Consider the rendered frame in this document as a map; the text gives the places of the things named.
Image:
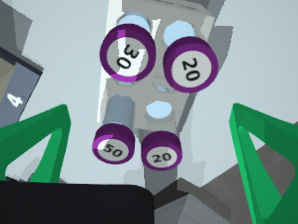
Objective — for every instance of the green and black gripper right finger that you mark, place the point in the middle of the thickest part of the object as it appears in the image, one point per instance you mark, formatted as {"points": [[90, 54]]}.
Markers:
{"points": [[262, 194]]}

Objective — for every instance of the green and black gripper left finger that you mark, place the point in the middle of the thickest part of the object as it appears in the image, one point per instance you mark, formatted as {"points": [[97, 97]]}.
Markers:
{"points": [[19, 137]]}

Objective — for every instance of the white tube rack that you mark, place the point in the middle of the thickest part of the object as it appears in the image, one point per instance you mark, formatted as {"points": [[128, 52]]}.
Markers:
{"points": [[161, 14]]}

